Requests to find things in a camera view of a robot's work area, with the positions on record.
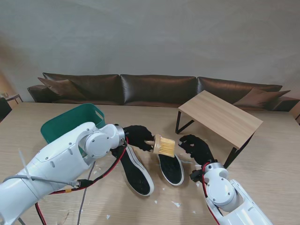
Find dark brown leather sofa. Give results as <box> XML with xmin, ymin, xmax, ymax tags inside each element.
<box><xmin>27</xmin><ymin>72</ymin><xmax>300</xmax><ymax>112</ymax></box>

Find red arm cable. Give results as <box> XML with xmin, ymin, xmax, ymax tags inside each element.
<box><xmin>34</xmin><ymin>137</ymin><xmax>129</xmax><ymax>225</ymax></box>
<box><xmin>201</xmin><ymin>163</ymin><xmax>218</xmax><ymax>223</ymax></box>

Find brown leather cushion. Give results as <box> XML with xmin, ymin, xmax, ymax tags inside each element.
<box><xmin>37</xmin><ymin>77</ymin><xmax>87</xmax><ymax>100</ymax></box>
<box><xmin>233</xmin><ymin>88</ymin><xmax>291</xmax><ymax>108</ymax></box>

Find yellow canvas sneaker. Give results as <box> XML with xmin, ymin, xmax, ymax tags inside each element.
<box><xmin>157</xmin><ymin>152</ymin><xmax>185</xmax><ymax>186</ymax></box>
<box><xmin>120</xmin><ymin>145</ymin><xmax>155</xmax><ymax>196</ymax></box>

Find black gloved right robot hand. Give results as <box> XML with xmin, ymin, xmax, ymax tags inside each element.
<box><xmin>178</xmin><ymin>134</ymin><xmax>215</xmax><ymax>167</ymax></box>

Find wooden shoe brush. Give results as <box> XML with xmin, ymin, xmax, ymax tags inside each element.
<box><xmin>144</xmin><ymin>134</ymin><xmax>176</xmax><ymax>158</ymax></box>

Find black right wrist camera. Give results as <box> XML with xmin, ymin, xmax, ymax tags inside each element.
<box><xmin>190</xmin><ymin>170</ymin><xmax>204</xmax><ymax>182</ymax></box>

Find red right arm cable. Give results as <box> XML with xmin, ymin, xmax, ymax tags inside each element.
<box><xmin>201</xmin><ymin>163</ymin><xmax>218</xmax><ymax>223</ymax></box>

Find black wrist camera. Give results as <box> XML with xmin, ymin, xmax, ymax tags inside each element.
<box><xmin>111</xmin><ymin>147</ymin><xmax>125</xmax><ymax>160</ymax></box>
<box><xmin>190</xmin><ymin>170</ymin><xmax>204</xmax><ymax>182</ymax></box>

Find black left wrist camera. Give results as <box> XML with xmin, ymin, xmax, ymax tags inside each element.
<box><xmin>111</xmin><ymin>147</ymin><xmax>125</xmax><ymax>160</ymax></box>

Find small wooden shelf black legs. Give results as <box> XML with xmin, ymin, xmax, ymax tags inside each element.
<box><xmin>175</xmin><ymin>90</ymin><xmax>263</xmax><ymax>169</ymax></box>

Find thin dark grey cable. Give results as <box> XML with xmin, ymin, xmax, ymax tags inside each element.
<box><xmin>76</xmin><ymin>161</ymin><xmax>96</xmax><ymax>225</ymax></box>

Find wooden side table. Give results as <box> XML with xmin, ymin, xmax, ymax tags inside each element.
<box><xmin>0</xmin><ymin>93</ymin><xmax>24</xmax><ymax>104</ymax></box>

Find grey cable with black plug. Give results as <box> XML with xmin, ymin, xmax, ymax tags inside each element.
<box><xmin>2</xmin><ymin>173</ymin><xmax>92</xmax><ymax>188</ymax></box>

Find dark chair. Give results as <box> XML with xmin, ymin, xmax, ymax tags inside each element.
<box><xmin>0</xmin><ymin>97</ymin><xmax>12</xmax><ymax>122</ymax></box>

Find green plastic basket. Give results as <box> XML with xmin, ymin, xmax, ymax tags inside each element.
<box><xmin>40</xmin><ymin>103</ymin><xmax>106</xmax><ymax>157</ymax></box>

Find red left arm cable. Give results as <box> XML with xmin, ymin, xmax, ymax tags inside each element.
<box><xmin>34</xmin><ymin>137</ymin><xmax>129</xmax><ymax>225</ymax></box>

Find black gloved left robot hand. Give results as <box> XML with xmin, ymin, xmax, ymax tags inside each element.
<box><xmin>123</xmin><ymin>125</ymin><xmax>153</xmax><ymax>152</ymax></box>

